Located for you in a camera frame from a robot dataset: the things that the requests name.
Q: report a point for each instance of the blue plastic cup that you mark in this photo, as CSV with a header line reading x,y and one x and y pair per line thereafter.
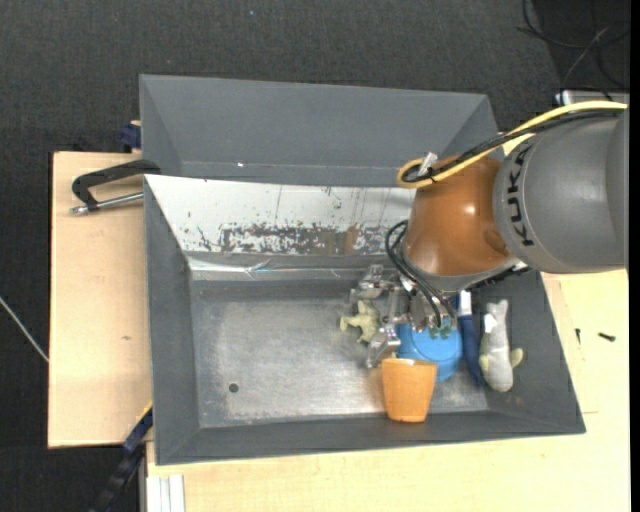
x,y
435,355

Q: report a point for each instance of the blue and white pen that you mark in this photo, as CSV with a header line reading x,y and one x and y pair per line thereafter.
x,y
471,345

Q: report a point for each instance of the pale cardboard board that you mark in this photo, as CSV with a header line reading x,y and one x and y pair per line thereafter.
x,y
95,300

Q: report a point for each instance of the pale green toy animal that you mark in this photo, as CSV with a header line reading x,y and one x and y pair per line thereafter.
x,y
367,320

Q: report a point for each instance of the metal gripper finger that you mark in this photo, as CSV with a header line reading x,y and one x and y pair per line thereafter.
x,y
367,294
381,347

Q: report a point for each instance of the grey plush toy animal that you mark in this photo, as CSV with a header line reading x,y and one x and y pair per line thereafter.
x,y
496,350

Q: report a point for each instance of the orange plastic cup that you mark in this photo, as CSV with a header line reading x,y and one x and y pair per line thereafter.
x,y
409,390

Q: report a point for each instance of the small black screw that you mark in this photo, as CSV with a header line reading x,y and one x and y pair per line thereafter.
x,y
607,337

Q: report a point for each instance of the grey metal bin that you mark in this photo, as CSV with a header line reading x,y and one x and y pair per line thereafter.
x,y
280,350

